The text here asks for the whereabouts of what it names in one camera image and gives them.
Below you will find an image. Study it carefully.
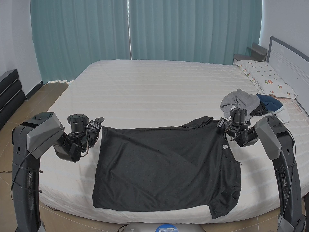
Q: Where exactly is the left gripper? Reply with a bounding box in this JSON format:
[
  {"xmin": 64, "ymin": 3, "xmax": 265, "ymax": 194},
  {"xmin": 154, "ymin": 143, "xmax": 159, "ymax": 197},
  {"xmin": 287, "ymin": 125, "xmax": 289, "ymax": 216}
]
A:
[{"xmin": 86, "ymin": 117, "xmax": 106, "ymax": 135}]

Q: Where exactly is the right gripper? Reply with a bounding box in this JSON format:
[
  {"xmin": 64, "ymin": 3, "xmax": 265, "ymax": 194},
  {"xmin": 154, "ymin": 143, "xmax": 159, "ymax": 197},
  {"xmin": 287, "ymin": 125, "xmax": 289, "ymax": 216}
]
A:
[{"xmin": 217, "ymin": 118, "xmax": 232, "ymax": 130}]

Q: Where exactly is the black T-shirt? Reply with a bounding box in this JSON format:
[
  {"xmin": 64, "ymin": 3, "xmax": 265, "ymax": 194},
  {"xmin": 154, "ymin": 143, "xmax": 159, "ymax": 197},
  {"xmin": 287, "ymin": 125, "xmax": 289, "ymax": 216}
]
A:
[{"xmin": 92, "ymin": 116, "xmax": 242, "ymax": 219}]

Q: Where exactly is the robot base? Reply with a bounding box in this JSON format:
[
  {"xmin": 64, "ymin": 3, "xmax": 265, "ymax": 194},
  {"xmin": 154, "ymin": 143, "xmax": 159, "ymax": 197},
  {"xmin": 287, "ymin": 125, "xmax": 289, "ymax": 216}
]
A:
[{"xmin": 122, "ymin": 222, "xmax": 202, "ymax": 232}]

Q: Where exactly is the pile of clothes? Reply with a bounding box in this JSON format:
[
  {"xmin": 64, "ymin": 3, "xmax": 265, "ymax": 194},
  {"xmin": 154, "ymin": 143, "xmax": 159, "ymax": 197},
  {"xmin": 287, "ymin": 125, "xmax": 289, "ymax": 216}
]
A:
[{"xmin": 220, "ymin": 88, "xmax": 290, "ymax": 125}]

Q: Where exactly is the bed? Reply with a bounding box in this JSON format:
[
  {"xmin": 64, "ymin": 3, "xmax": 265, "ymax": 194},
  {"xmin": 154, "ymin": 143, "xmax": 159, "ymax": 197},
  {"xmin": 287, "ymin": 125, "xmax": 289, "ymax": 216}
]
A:
[{"xmin": 36, "ymin": 36, "xmax": 309, "ymax": 224}]

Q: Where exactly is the white printed pillow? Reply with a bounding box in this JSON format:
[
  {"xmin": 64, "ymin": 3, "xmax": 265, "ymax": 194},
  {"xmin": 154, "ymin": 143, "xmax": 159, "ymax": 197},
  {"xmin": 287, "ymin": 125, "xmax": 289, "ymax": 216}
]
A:
[{"xmin": 235, "ymin": 60, "xmax": 298, "ymax": 99}]

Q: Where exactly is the grey bedside table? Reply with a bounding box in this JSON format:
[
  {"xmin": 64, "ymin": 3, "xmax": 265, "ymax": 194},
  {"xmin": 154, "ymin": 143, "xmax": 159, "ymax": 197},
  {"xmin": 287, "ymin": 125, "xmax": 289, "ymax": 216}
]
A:
[{"xmin": 234, "ymin": 42, "xmax": 268, "ymax": 62}]

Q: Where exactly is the blue-green curtain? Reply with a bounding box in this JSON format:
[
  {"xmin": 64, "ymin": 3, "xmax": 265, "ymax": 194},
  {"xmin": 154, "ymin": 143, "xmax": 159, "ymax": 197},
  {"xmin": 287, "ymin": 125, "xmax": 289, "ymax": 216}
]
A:
[
  {"xmin": 30, "ymin": 0, "xmax": 133, "ymax": 84},
  {"xmin": 129, "ymin": 0, "xmax": 263, "ymax": 65}
]

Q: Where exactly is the black chest of drawers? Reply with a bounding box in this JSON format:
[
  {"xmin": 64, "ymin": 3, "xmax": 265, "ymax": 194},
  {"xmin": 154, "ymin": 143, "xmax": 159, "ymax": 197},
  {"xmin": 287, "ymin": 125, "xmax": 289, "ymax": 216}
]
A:
[{"xmin": 0, "ymin": 69, "xmax": 26, "ymax": 130}]

